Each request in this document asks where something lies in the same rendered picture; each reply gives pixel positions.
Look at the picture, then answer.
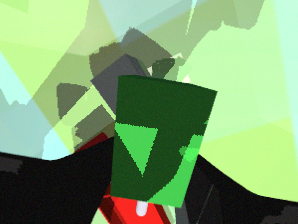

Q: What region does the green gauge with short grey pin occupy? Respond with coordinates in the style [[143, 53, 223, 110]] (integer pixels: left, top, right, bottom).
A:
[[110, 75, 218, 216]]

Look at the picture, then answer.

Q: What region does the red tray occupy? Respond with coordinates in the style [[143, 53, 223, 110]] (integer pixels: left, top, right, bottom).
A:
[[98, 183, 171, 224]]

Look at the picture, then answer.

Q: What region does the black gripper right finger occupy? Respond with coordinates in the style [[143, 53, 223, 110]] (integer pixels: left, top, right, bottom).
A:
[[184, 153, 298, 224]]

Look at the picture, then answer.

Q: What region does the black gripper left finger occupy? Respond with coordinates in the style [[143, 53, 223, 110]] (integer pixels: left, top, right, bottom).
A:
[[0, 136, 114, 224]]

